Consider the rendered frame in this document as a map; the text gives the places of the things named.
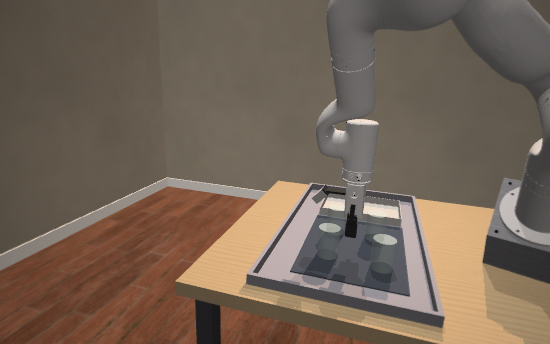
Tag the clear glass jar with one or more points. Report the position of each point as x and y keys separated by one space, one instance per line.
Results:
x=375 y=224
x=383 y=253
x=328 y=241
x=336 y=216

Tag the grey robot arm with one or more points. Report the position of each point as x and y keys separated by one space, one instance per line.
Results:
x=509 y=35

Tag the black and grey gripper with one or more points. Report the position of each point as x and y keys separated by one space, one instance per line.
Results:
x=355 y=195

